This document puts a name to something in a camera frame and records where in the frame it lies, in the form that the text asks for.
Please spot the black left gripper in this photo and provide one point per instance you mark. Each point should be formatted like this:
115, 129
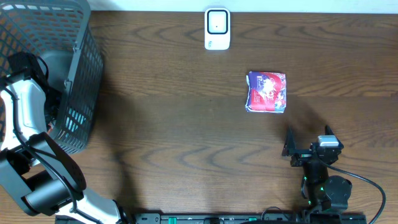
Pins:
23, 62

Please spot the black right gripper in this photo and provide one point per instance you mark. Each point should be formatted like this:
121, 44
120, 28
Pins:
306, 156

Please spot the purple red tissue pack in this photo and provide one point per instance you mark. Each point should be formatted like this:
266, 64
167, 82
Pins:
267, 92

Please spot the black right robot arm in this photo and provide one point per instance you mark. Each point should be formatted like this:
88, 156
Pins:
325, 193

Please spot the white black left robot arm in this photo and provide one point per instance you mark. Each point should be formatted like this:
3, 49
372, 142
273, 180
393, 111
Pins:
35, 171

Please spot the white barcode scanner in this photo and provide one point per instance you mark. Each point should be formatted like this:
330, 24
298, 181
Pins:
217, 29

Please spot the dark grey plastic basket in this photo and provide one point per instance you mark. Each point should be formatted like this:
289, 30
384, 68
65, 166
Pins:
59, 33

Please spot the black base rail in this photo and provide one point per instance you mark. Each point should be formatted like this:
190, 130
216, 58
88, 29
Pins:
269, 217

